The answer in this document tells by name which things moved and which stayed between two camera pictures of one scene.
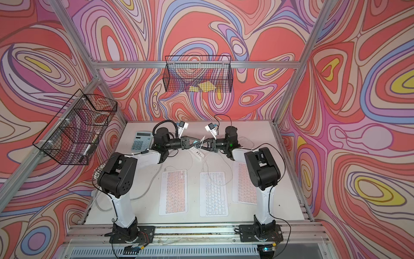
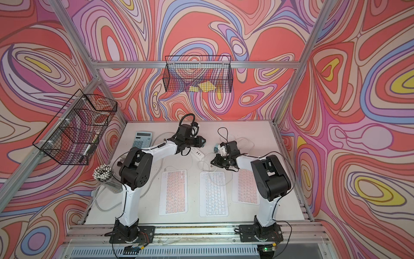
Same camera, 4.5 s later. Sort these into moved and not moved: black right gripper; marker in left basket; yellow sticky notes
Moved: black right gripper
Not moved: yellow sticky notes; marker in left basket
